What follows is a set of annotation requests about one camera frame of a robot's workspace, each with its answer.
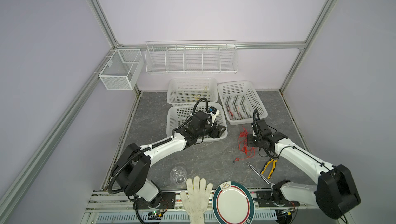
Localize white plate green red rim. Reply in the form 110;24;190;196
212;181;255;224

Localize rear white plastic basket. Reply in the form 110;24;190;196
167;77;218;106

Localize green circuit board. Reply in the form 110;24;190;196
147;211;163;220

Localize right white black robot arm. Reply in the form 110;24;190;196
248;110;361;223

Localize yellow handled pliers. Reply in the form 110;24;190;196
260;159;278;179

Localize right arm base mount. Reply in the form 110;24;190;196
253;189;300;208

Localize front white plastic basket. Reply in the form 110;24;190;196
166;102;228;143

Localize long white wire shelf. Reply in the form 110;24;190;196
145;40;239;74

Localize yellow cable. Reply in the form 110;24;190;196
185;85;211;102

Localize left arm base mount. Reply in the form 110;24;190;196
134;192;176;210

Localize black cable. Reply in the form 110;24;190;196
182;114;205;144

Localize white plastic basket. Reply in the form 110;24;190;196
166;102;228;143
167;77;218;106
217;81;268;126

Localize white knit glove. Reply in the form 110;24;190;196
180;176;213;224

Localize silver combination wrench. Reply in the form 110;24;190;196
246;162;274;189

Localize right white plastic basket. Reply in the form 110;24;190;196
217;81;268;126

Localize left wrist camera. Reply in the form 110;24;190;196
208;106;220;123

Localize clear drinking glass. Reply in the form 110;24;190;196
170;166;187;186

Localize small white mesh box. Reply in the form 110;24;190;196
99;49;144;91

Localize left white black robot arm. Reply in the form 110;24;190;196
107;97;227;208

